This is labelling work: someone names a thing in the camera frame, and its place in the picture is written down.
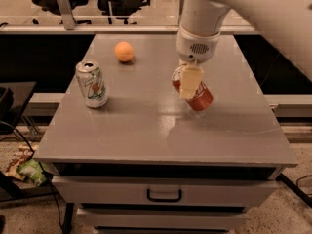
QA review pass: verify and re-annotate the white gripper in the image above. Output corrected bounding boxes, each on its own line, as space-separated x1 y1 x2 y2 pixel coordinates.
176 27 220 100

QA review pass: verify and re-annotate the red coke can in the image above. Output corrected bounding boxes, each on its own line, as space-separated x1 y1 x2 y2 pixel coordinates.
172 65 214 111

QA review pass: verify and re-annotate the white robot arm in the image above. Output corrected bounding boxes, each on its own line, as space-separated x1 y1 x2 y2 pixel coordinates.
176 0 312 99

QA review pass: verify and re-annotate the white green 7up can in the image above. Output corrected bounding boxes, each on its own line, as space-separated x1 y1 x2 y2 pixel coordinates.
75 61 108 108

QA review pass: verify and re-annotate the orange fruit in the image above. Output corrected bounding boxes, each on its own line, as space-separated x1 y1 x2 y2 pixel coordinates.
114 41 134 62

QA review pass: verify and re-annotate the brown snack bag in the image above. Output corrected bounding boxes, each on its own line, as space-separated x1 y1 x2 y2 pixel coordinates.
4 144 33 181

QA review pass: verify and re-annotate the green snack bag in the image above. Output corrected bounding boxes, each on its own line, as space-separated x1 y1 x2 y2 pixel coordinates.
17 159 53 186

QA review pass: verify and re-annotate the black side table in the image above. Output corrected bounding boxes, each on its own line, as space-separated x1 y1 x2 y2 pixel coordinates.
0 81 36 127

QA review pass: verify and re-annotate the middle metal railing bracket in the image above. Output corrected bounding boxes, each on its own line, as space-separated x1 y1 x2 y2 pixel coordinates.
178 0 184 25

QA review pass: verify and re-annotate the metal railing bracket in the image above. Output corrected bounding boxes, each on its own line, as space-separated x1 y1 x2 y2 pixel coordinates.
56 0 76 30
178 0 184 25

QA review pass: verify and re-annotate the black drawer handle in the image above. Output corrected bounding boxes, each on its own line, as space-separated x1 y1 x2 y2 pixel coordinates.
146 189 182 203

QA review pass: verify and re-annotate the left metal railing bracket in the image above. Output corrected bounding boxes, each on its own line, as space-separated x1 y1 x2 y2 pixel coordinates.
56 0 76 30

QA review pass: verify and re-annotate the black floor cable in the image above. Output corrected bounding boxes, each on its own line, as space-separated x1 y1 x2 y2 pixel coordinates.
0 120 64 231

